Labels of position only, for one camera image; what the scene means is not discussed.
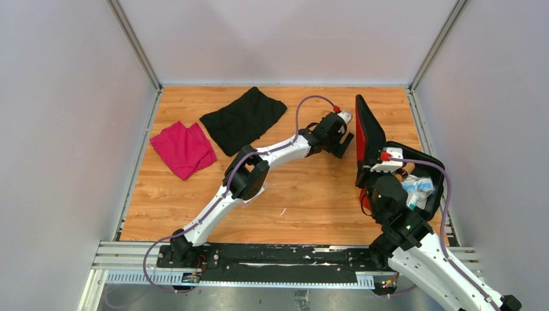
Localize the clear bag white gauze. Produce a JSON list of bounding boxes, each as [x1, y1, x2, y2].
[[241, 182, 272, 209]]

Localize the aluminium frame rail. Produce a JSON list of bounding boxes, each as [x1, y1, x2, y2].
[[77, 240, 486, 311]]

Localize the brown bottle orange cap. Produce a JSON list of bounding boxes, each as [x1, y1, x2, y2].
[[394, 168, 409, 181]]

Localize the red black medicine kit case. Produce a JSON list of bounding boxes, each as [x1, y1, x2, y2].
[[355, 94, 444, 220]]

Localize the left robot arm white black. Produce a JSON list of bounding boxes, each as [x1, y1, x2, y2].
[[157, 110, 354, 268]]

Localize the clear bag blue items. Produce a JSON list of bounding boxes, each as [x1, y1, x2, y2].
[[401, 176, 435, 193]]

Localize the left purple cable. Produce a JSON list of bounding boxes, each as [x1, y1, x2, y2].
[[142, 95, 337, 295]]

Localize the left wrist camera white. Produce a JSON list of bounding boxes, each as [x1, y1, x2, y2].
[[333, 105, 353, 125]]

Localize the purple cable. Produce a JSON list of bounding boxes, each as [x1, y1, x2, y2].
[[388, 157, 502, 311], [142, 95, 337, 295]]

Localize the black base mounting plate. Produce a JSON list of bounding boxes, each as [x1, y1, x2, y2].
[[156, 243, 399, 286]]

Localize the black cloth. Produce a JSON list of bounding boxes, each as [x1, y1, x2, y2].
[[199, 87, 287, 157]]

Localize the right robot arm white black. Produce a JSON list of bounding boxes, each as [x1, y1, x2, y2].
[[365, 176, 522, 310]]

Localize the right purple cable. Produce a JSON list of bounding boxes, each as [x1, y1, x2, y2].
[[388, 157, 502, 311]]

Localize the pink cloth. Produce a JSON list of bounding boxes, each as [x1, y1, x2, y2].
[[150, 121, 217, 180]]

